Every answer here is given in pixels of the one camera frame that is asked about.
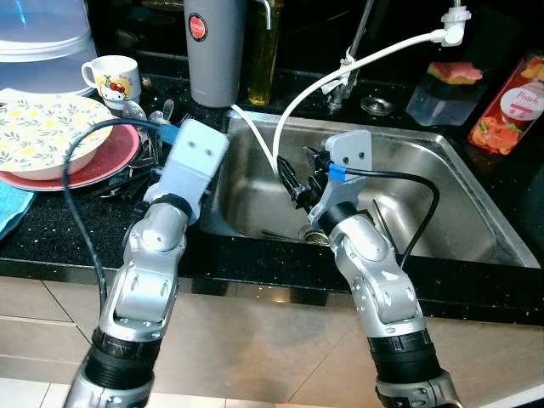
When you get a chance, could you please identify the metal sink drain strainer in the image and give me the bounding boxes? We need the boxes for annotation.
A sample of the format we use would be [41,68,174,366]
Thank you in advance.
[302,225,332,247]

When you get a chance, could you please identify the round metal hole cap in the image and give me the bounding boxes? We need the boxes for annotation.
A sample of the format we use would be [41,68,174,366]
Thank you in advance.
[360,96,394,116]

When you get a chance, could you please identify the metal faucet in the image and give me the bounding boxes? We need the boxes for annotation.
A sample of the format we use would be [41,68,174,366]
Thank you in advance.
[327,0,375,111]

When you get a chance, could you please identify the glass oil bottle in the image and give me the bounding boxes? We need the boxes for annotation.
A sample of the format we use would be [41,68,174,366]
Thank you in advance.
[246,0,284,106]

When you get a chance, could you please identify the grey thermos bottle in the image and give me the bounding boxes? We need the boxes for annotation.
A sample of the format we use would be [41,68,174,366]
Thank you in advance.
[184,0,247,109]

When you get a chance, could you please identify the beige cabinet front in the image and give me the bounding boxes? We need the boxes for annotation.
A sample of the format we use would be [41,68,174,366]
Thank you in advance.
[0,274,544,402]

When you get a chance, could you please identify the stainless steel sink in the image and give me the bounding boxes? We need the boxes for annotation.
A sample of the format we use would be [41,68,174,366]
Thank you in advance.
[197,109,541,269]

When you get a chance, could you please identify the clear plastic sponge box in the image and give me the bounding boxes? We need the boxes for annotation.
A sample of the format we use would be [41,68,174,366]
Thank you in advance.
[405,72,485,127]

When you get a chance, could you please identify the pink plate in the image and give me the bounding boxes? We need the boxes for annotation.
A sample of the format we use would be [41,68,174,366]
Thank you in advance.
[0,123,141,191]

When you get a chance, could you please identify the pink yellow sponge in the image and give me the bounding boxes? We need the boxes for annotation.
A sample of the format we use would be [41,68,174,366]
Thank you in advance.
[428,61,484,86]

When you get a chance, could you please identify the white cartoon mug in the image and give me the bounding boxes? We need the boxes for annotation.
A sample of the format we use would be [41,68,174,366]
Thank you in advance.
[82,55,143,107]

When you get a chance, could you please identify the white floral bowl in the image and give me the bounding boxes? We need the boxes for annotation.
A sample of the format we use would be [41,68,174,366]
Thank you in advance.
[0,93,116,181]

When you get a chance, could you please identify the blue cloth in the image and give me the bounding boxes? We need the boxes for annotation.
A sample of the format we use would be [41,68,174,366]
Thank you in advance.
[0,183,37,241]

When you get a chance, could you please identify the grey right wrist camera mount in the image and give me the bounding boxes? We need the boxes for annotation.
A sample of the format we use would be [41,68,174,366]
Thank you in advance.
[310,129,375,224]

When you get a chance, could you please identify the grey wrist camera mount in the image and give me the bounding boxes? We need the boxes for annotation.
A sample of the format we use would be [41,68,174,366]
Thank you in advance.
[310,129,375,224]
[144,119,230,224]

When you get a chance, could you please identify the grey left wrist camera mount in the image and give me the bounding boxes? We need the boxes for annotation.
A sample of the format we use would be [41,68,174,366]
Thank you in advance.
[144,119,230,224]

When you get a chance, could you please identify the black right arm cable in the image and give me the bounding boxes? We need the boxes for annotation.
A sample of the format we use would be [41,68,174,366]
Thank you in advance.
[336,168,441,266]

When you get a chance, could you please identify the white hose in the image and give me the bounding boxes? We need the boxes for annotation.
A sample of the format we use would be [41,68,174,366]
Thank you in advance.
[229,24,467,177]

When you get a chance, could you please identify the white hose connector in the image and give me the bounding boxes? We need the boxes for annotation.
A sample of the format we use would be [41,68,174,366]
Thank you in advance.
[442,0,468,45]

